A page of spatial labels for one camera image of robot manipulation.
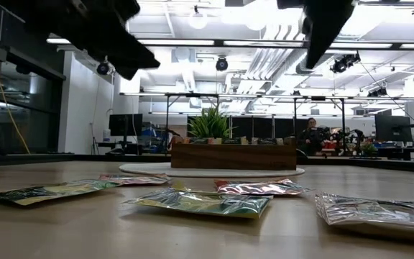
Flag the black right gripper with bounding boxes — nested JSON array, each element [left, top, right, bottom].
[[277, 0, 355, 70]]

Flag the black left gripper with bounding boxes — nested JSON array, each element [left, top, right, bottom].
[[0, 0, 161, 81]]

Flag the wooden three-compartment box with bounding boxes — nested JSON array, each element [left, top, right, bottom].
[[170, 135, 298, 171]]

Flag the black monitor on arm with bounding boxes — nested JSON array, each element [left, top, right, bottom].
[[374, 114, 413, 143]]

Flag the black ceiling spotlight cluster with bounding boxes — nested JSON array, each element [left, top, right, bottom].
[[329, 52, 362, 75]]

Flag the long ceiling light bar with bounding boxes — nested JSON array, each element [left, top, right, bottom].
[[47, 37, 414, 51]]

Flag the black computer monitor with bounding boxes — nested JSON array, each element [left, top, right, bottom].
[[109, 114, 144, 137]]

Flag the person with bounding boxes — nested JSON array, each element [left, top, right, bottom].
[[298, 117, 323, 157]]

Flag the black partition panels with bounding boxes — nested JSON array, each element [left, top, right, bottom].
[[231, 115, 295, 145]]

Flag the small background potted plant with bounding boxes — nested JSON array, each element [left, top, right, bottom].
[[360, 142, 377, 158]]

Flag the small green potted plant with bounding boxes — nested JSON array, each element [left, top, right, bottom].
[[187, 106, 236, 140]]

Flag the white round placemat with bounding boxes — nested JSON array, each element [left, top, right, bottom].
[[119, 162, 305, 179]]

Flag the silver ventilation duct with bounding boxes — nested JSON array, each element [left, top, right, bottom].
[[295, 50, 336, 76]]

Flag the black background workstation frame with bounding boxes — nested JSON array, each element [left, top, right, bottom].
[[119, 91, 223, 145], [228, 95, 346, 122]]

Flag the yellow hanging cable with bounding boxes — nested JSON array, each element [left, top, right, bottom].
[[0, 0, 31, 155]]

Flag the black aluminium table frame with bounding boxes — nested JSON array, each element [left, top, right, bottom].
[[0, 153, 414, 174]]

